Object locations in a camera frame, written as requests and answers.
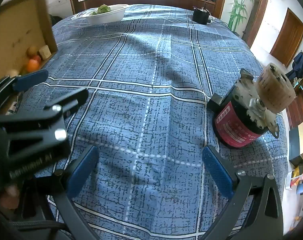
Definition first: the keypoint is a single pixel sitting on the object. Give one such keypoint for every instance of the tan round fruit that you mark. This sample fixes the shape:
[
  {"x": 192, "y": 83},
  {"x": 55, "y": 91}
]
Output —
[{"x": 32, "y": 50}]

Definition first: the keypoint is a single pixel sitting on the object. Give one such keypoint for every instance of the person's left hand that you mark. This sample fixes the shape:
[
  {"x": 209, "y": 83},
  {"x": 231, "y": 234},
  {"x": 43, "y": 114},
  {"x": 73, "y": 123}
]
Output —
[{"x": 9, "y": 195}]

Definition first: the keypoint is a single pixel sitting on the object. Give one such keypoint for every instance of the orange tangerine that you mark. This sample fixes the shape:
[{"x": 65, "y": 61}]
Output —
[{"x": 32, "y": 65}]

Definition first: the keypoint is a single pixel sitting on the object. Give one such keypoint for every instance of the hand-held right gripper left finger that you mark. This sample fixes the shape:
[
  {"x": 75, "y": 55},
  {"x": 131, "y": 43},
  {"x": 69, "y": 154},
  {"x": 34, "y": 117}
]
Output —
[{"x": 82, "y": 172}]

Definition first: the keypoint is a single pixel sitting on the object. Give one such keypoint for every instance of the white bowl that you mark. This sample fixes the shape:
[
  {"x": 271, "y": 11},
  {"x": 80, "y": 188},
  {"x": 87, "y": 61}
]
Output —
[{"x": 109, "y": 17}]

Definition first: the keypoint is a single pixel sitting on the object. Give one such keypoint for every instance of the black cylindrical device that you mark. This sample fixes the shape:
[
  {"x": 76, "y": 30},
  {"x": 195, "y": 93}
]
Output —
[{"x": 200, "y": 17}]

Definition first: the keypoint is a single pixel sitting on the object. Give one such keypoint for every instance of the green leafy vegetables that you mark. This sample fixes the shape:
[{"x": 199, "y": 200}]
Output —
[{"x": 102, "y": 8}]

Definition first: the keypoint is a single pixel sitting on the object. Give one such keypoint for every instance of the black motor with cork wheel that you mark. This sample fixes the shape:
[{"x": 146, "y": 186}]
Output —
[{"x": 231, "y": 125}]

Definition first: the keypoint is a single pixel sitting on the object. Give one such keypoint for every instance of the black storage box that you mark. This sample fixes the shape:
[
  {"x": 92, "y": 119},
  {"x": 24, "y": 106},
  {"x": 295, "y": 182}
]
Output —
[{"x": 295, "y": 145}]

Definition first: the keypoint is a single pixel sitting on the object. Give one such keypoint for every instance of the pile of printed papers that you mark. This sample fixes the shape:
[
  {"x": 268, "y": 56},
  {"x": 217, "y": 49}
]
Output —
[{"x": 300, "y": 177}]

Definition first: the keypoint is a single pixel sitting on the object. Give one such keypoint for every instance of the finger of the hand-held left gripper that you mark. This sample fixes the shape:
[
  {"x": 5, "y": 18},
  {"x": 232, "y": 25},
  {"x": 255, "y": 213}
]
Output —
[
  {"x": 54, "y": 120},
  {"x": 31, "y": 80}
]

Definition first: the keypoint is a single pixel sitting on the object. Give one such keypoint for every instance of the light wooden block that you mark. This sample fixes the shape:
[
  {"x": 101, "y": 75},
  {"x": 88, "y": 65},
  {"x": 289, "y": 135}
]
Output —
[{"x": 45, "y": 52}]

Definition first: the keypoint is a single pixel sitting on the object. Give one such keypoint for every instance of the blue plaid tablecloth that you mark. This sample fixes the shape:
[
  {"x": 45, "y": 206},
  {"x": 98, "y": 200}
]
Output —
[{"x": 146, "y": 80}]

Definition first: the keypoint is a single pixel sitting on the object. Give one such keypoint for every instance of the brown cardboard tray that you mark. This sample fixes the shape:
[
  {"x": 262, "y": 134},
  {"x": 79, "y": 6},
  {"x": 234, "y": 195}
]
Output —
[{"x": 19, "y": 30}]

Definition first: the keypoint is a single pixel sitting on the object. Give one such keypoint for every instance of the bamboo wall print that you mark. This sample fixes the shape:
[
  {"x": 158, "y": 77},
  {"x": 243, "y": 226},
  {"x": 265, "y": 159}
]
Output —
[{"x": 241, "y": 5}]

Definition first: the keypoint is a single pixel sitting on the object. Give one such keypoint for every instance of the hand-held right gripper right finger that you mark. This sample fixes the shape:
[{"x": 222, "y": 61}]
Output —
[{"x": 216, "y": 170}]

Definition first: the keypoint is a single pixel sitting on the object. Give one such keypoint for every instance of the brown wooden door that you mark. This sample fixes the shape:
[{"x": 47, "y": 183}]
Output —
[{"x": 289, "y": 37}]

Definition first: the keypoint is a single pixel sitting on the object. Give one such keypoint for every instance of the dark hanging jacket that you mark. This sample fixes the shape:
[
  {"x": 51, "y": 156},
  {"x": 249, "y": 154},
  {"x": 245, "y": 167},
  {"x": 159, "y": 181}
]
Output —
[{"x": 300, "y": 62}]

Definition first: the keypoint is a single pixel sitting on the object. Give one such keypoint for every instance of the red tomato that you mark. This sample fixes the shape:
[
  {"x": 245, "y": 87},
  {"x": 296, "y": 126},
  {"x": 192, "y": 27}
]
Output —
[{"x": 37, "y": 58}]

